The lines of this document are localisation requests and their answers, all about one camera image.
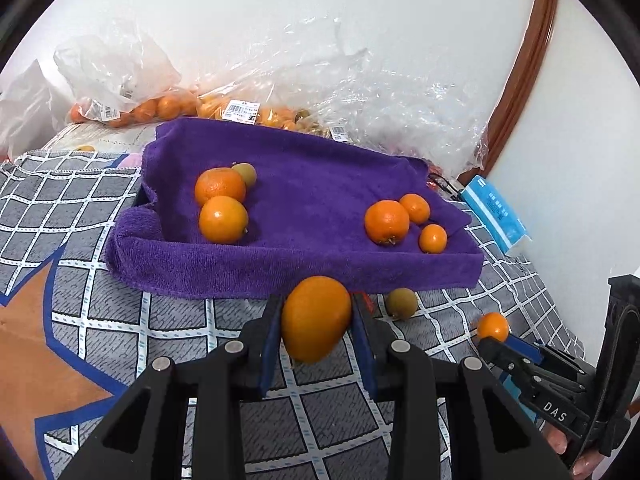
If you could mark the person's right hand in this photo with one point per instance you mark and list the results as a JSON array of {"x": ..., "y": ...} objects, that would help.
[{"x": 556, "y": 439}]

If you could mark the small orange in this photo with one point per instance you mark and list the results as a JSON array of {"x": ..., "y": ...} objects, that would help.
[
  {"x": 432, "y": 238},
  {"x": 492, "y": 326},
  {"x": 414, "y": 208}
]

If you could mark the purple towel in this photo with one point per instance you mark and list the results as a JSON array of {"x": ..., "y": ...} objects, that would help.
[{"x": 310, "y": 185}]

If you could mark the blue tissue pack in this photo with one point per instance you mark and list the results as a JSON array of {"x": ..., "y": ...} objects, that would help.
[{"x": 492, "y": 212}]

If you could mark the pile of bagged kiwis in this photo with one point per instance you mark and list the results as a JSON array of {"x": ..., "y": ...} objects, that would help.
[{"x": 301, "y": 115}]

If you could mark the mottled orange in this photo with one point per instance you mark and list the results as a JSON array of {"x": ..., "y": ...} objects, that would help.
[{"x": 220, "y": 186}]

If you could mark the pile of oranges in clear bag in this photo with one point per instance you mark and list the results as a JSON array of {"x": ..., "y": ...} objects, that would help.
[{"x": 280, "y": 117}]

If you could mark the clear labelled plastic bag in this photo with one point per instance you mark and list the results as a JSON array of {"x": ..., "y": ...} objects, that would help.
[{"x": 240, "y": 92}]

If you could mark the large crumpled clear bag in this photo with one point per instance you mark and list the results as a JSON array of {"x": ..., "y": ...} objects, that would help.
[{"x": 390, "y": 100}]

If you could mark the brown kiwi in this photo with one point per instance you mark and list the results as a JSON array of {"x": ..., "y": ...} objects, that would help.
[
  {"x": 401, "y": 302},
  {"x": 245, "y": 174}
]

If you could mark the brown wooden door frame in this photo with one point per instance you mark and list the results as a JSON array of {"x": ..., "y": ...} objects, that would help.
[{"x": 537, "y": 35}]

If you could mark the pile of oranges in translucent bag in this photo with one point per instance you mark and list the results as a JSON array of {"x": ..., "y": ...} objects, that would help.
[{"x": 167, "y": 107}]

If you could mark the white plastic bag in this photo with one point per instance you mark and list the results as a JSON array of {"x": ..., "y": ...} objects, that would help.
[{"x": 27, "y": 105}]

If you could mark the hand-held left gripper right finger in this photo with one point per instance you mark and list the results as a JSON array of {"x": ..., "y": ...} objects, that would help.
[{"x": 362, "y": 345}]

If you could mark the large oblong orange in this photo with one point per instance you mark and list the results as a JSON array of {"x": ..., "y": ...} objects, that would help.
[{"x": 316, "y": 325}]

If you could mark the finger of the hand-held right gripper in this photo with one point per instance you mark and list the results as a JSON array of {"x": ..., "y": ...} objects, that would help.
[
  {"x": 505, "y": 360},
  {"x": 527, "y": 349}
]

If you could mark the grey grid printed blanket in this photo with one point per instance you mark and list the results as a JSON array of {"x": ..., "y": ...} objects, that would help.
[{"x": 100, "y": 310}]

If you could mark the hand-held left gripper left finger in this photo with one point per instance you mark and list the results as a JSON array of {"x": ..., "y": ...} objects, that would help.
[{"x": 267, "y": 345}]

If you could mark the round orange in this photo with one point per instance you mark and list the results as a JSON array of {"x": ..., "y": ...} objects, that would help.
[
  {"x": 223, "y": 219},
  {"x": 386, "y": 221}
]

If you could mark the white fruit-print mat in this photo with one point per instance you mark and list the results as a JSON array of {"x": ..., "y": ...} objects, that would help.
[{"x": 100, "y": 135}]

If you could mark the translucent plastic bag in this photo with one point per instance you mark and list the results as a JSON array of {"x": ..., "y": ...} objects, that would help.
[{"x": 115, "y": 70}]

